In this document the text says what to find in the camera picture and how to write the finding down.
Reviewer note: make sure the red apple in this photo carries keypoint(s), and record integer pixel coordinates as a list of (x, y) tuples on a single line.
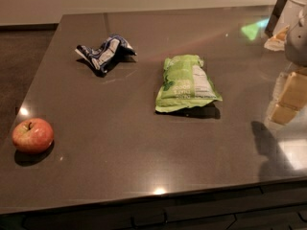
[(33, 136)]

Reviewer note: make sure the crumpled blue white chip bag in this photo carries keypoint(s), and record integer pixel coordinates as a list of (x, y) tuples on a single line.
[(99, 59)]

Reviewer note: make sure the dark cabinet drawers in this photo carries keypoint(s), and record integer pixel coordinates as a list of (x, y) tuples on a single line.
[(276, 206)]

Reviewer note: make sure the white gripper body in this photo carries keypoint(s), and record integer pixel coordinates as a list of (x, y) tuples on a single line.
[(296, 43)]

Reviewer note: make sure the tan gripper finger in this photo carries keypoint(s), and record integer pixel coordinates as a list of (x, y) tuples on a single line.
[(277, 41), (291, 99)]

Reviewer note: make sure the green rice chip bag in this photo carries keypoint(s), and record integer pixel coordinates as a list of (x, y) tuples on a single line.
[(185, 85)]

